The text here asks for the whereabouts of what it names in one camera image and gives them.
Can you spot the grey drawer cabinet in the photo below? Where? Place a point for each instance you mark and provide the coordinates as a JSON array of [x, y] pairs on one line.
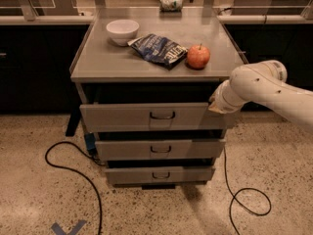
[[111, 14]]

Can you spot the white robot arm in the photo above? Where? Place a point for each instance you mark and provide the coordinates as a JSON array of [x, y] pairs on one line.
[[264, 83]]

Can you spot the long dark counter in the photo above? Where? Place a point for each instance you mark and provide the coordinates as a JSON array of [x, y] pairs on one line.
[[41, 63]]

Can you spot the red apple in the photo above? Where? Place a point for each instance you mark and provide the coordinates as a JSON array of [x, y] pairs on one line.
[[198, 56]]

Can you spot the grey top drawer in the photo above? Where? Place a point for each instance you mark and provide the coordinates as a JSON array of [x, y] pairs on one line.
[[153, 117]]

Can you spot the grey middle drawer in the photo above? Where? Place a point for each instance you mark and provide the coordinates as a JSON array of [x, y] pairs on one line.
[[159, 149]]

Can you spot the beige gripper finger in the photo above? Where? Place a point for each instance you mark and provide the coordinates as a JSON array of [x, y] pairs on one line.
[[216, 106]]

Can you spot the white green snack bag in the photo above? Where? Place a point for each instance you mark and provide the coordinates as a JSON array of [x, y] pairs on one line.
[[171, 5]]

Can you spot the white ceramic bowl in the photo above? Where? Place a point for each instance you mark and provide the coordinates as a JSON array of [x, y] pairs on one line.
[[122, 31]]

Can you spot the blue chip bag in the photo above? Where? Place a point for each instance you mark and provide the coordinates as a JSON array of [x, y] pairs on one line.
[[159, 50]]

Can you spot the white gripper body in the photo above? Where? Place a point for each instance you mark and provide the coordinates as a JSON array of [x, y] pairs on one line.
[[220, 102]]

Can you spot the blue power adapter box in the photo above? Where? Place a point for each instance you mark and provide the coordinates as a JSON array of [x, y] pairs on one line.
[[90, 143]]

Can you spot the grey bottom drawer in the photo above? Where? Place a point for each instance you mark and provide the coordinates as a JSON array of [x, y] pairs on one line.
[[154, 175]]

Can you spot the grey drawer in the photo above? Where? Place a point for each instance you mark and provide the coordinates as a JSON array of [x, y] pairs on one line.
[[154, 175], [153, 117], [159, 149]]

